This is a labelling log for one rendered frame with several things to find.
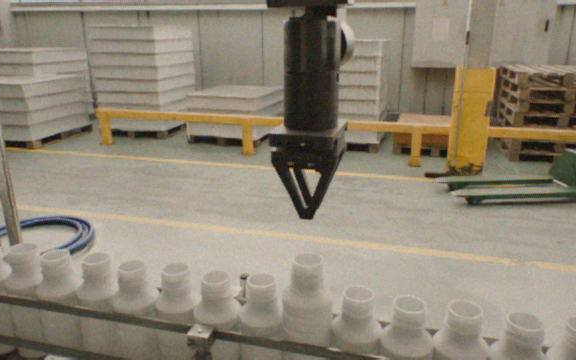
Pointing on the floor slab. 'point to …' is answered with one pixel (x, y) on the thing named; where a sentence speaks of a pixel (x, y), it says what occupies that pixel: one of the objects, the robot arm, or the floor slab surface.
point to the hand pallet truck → (574, 187)
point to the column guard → (471, 120)
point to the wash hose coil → (49, 223)
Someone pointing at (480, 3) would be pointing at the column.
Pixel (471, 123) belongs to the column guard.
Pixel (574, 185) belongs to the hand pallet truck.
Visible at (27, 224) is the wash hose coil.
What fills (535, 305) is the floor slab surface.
